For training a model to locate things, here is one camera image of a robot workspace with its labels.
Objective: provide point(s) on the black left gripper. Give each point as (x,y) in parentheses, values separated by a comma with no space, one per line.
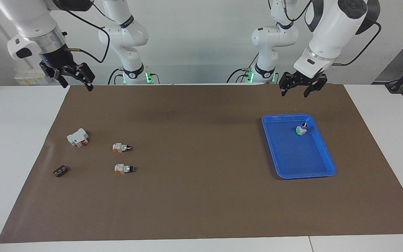
(306,77)

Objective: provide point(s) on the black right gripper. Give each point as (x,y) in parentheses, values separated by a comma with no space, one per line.
(57,62)

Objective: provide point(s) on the white circuit breaker red lever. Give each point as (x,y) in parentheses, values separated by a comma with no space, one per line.
(76,137)

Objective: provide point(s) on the blue plastic tray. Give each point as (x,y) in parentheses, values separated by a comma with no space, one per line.
(297,157)

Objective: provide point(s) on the small dark terminal block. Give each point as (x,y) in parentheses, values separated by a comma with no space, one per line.
(60,171)

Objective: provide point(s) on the brown table mat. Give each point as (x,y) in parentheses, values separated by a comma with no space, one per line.
(201,192)

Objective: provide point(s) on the white wall socket box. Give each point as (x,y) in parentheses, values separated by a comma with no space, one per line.
(30,77)

